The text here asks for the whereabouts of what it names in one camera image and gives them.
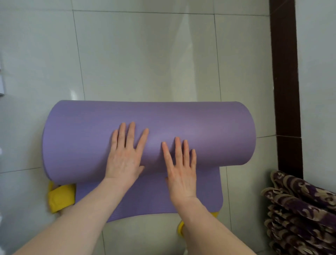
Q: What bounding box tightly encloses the person's left hand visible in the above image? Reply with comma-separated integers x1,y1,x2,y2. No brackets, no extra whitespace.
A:
104,122,149,190

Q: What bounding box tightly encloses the person's right hand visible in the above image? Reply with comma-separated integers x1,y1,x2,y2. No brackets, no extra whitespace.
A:
161,137,197,204

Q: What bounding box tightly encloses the purple yoga mat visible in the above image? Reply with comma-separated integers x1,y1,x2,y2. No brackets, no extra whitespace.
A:
42,100,257,223

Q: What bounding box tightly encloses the person's left forearm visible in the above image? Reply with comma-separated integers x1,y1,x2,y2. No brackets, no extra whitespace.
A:
13,178,130,255

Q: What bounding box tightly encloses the person's right forearm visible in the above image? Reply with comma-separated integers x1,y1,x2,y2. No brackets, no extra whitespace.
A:
171,196,257,255

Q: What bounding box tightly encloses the purple patterned folded fabric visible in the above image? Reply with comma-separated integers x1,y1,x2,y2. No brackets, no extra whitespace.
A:
261,170,336,255

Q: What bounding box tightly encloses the dark brown wall trim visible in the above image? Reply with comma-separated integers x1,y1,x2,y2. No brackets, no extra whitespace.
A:
269,0,304,180

